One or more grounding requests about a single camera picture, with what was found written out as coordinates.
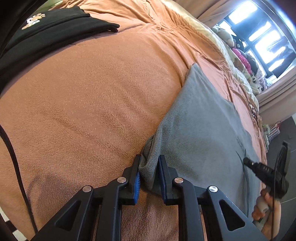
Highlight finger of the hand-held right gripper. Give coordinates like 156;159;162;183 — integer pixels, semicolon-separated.
243;157;277;183

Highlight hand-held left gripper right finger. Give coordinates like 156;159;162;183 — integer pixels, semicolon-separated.
158;155;262;241

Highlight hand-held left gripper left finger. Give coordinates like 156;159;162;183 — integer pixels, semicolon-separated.
30;154;142;241

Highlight grey t-shirt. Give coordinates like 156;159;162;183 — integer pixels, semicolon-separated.
140;62;267;223

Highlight person's right hand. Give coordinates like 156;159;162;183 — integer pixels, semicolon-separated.
252;189;281;240

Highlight pale green nightstand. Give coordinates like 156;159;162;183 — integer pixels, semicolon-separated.
262;124;281;149

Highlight pink curtain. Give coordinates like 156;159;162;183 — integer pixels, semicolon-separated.
180;0;234;21
257;67;296;126

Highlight plush toys on window seat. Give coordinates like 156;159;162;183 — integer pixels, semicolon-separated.
229;53;269;95

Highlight orange fleece blanket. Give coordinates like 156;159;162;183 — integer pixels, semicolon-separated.
0;0;266;241

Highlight pink plush toy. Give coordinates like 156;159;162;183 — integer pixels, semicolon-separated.
232;47;252;70

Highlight black round plush toy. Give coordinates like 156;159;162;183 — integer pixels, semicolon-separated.
232;35;248;50

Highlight black framed window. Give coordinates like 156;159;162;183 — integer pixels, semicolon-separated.
217;0;292;79

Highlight white plush bear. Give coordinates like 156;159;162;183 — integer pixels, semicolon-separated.
211;24;236;45

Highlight cream duvet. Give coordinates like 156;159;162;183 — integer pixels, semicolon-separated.
159;0;259;107

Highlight black paw print garment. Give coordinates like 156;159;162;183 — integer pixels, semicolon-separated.
0;6;120;91

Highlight thin black cable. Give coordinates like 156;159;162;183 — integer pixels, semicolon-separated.
248;102;262;123

